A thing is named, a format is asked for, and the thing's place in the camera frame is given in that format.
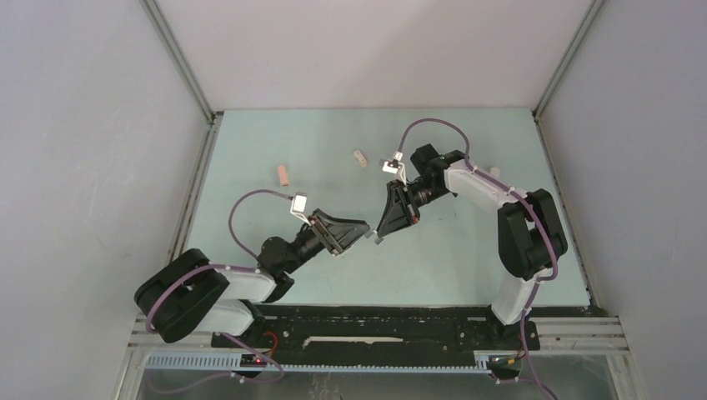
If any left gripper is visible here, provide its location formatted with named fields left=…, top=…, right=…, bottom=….
left=282, top=208, right=369, bottom=274

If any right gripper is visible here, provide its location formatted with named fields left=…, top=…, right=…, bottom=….
left=377, top=179, right=450, bottom=238

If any small cream stapler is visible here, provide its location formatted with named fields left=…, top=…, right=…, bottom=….
left=353, top=150, right=368, bottom=168

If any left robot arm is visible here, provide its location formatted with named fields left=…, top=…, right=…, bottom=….
left=133, top=209, right=370, bottom=348

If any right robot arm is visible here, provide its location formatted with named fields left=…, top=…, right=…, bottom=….
left=375, top=144, right=568, bottom=348

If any pink stapler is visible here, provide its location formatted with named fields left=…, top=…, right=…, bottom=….
left=277, top=165, right=291, bottom=188

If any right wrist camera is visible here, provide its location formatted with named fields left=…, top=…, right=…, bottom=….
left=381, top=151, right=408, bottom=186

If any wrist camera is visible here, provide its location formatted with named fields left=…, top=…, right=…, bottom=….
left=381, top=151, right=408, bottom=186
left=289, top=192, right=310, bottom=225

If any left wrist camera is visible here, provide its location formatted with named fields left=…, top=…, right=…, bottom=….
left=289, top=192, right=310, bottom=225

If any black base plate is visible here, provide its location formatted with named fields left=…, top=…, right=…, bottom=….
left=238, top=305, right=540, bottom=368

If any blue cable duct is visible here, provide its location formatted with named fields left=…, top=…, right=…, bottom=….
left=144, top=352, right=493, bottom=375

